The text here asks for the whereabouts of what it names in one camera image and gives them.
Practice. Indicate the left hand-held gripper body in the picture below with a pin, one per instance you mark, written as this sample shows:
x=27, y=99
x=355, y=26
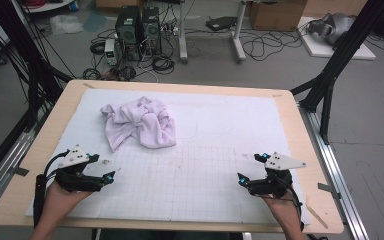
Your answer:
x=68, y=180

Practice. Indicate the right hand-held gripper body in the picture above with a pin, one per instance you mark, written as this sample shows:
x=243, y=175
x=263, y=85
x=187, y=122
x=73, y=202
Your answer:
x=273, y=185

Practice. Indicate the pink towel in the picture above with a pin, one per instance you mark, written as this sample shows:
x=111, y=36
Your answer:
x=146, y=123

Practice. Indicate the person's left hand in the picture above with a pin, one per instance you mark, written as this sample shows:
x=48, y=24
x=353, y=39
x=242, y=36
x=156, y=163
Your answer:
x=60, y=203

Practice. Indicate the person's right hand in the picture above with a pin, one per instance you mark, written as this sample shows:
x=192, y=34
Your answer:
x=285, y=210

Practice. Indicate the black tape piece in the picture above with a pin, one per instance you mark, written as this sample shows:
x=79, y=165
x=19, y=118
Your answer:
x=20, y=171

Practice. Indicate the thin wooden strip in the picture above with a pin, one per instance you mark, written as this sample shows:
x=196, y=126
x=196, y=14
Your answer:
x=316, y=216

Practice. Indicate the white foam mat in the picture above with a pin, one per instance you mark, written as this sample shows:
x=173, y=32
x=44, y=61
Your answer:
x=213, y=133

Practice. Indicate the grey tape piece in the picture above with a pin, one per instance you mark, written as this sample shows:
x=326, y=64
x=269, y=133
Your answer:
x=328, y=190

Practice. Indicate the white power supply unit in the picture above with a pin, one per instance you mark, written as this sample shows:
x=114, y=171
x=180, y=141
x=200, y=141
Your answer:
x=110, y=51

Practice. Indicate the white floor board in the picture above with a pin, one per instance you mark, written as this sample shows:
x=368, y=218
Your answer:
x=320, y=50

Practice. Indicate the white desk leg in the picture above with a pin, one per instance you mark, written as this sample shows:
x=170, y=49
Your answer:
x=238, y=33
x=182, y=33

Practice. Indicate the large black computer tower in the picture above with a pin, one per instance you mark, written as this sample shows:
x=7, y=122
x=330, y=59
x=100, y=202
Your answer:
x=128, y=33

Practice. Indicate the clear plastic bag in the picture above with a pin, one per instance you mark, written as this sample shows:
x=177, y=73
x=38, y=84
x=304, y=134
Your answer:
x=65, y=25

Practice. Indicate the slim black computer tower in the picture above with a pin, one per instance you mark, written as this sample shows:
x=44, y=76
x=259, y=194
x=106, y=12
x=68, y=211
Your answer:
x=151, y=30

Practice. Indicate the black flat device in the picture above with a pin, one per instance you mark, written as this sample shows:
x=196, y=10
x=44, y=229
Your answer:
x=220, y=23

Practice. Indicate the brown cardboard box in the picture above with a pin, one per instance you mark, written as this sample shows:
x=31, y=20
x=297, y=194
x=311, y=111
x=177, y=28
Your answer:
x=276, y=15

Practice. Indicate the grey headset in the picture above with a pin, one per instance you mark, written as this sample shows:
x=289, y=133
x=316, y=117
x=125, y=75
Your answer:
x=338, y=26

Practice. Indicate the aluminium rail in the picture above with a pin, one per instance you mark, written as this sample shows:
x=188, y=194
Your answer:
x=6, y=166
x=333, y=166

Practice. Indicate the black metal frame stand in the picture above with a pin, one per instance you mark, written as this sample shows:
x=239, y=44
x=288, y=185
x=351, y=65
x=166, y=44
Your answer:
x=343, y=50
x=30, y=66

